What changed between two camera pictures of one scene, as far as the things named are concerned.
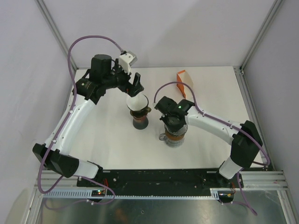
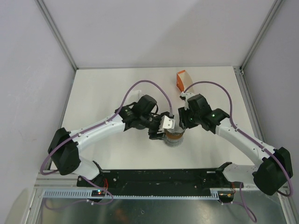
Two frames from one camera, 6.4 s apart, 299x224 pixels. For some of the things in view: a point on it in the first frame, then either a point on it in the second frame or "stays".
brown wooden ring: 174,137 stays
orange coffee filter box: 182,76 stays
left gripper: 135,88 -> 152,134
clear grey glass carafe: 171,143 stays
